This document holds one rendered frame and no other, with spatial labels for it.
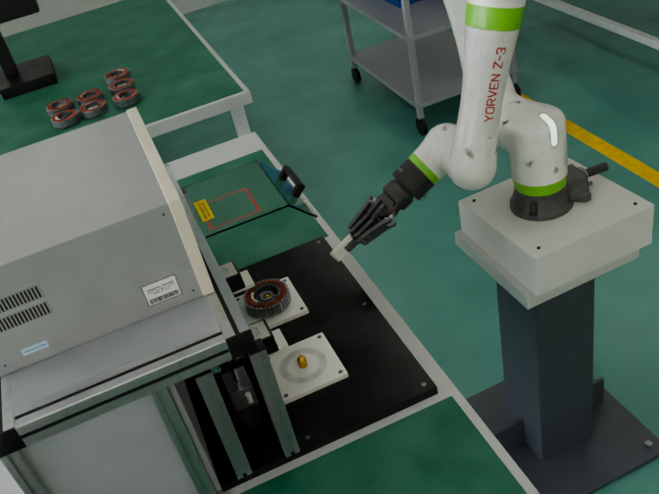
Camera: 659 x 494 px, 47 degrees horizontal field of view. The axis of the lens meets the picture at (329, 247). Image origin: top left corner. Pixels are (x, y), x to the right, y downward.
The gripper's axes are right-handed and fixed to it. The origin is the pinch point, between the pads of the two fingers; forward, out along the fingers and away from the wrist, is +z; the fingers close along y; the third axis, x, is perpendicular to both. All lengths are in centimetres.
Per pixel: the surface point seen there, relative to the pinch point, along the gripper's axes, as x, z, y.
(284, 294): 5.8, 17.2, -4.1
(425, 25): -84, -84, 186
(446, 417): -8, 5, -51
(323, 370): 3.1, 19.0, -28.8
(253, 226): -1.8, 18.0, 38.8
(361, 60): -110, -55, 254
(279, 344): 15.1, 20.2, -26.9
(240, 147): -7, 9, 89
